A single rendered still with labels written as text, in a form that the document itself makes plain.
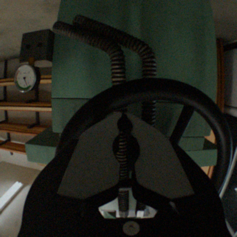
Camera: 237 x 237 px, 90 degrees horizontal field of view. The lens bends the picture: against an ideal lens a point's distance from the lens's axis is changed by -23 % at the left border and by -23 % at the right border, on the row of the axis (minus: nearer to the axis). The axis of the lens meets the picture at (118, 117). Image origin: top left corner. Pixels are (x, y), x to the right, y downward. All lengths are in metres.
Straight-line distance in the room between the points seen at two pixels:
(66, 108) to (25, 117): 3.31
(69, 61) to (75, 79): 0.05
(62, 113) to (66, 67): 0.11
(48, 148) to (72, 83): 0.19
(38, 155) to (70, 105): 0.18
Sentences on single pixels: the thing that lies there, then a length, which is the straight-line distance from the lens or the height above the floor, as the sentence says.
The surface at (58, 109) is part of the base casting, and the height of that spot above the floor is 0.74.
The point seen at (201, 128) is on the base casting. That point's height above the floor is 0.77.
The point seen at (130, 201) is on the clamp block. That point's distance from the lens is 0.36.
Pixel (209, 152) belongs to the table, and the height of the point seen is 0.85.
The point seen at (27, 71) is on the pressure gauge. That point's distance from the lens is 0.36.
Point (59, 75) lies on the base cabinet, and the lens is 0.39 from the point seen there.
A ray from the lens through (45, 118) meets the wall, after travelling 3.37.
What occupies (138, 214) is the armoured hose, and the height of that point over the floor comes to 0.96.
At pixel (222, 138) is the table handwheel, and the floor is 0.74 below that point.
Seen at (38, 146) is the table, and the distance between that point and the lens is 0.45.
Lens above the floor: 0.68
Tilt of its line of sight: 12 degrees up
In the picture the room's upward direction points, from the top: 178 degrees counter-clockwise
